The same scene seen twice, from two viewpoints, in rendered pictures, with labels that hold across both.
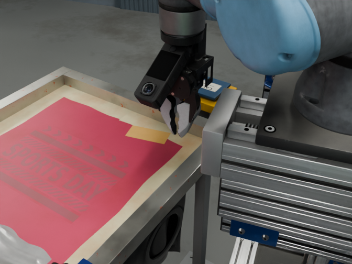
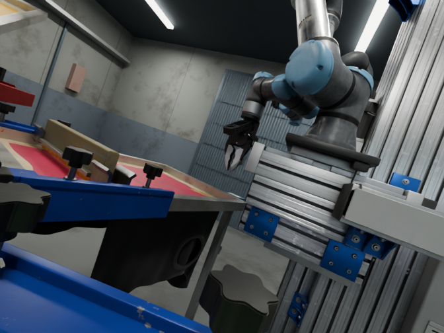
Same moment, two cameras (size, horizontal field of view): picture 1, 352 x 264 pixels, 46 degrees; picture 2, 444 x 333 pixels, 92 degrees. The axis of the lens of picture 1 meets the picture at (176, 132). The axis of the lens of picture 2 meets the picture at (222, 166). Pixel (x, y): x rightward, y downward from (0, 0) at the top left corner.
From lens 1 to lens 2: 0.48 m
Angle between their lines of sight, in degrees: 35
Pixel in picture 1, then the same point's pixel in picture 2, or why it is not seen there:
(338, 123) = (326, 139)
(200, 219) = (199, 289)
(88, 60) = not seen: hidden behind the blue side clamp
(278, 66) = (314, 73)
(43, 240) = not seen: hidden behind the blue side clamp
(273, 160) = (287, 162)
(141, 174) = not seen: hidden behind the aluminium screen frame
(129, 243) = (187, 201)
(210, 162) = (252, 162)
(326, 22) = (335, 63)
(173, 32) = (249, 110)
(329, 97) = (322, 129)
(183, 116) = (238, 155)
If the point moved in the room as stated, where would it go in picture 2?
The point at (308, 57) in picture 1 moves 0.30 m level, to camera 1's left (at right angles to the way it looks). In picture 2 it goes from (326, 75) to (207, 32)
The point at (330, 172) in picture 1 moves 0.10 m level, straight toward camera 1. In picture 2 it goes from (317, 172) to (316, 167)
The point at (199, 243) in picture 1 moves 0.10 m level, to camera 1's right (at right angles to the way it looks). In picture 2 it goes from (190, 312) to (207, 318)
